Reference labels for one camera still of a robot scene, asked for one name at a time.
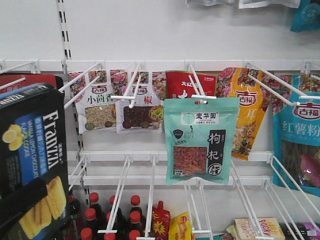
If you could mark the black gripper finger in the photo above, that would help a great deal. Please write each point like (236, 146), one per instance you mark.
(19, 202)

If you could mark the black Franzzi cookie box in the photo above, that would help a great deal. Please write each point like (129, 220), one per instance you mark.
(33, 149)

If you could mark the teal goji berry pouch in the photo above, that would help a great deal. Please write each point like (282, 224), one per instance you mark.
(199, 138)

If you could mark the red cap soy sauce bottle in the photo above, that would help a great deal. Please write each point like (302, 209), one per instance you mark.
(135, 201)
(134, 234)
(135, 223)

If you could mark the white fennel seed pouch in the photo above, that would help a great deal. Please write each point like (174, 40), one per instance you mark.
(95, 108)

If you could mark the red pickled vegetable pouch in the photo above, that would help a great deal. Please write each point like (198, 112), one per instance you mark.
(30, 79)

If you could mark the red spouted sauce pouch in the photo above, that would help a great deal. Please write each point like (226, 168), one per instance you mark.
(160, 222)

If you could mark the white Sichuan pepper pouch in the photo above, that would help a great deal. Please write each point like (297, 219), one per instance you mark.
(147, 115)

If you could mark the yellow Nabati wafer box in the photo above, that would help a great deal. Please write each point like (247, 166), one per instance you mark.
(180, 228)

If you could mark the slotted white shelf upright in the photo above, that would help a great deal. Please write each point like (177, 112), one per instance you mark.
(74, 139)

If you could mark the red Da Hong Pao pouch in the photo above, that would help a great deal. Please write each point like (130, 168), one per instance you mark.
(179, 85)

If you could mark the Pocky snack box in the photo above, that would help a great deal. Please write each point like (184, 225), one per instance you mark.
(269, 225)

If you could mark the yellow white fungus pouch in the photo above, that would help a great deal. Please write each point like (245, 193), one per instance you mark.
(253, 102)

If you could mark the blue sweet potato noodle pouch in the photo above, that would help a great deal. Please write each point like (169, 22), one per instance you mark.
(296, 137)

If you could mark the teal pouch upper right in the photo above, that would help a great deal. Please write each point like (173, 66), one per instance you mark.
(307, 16)

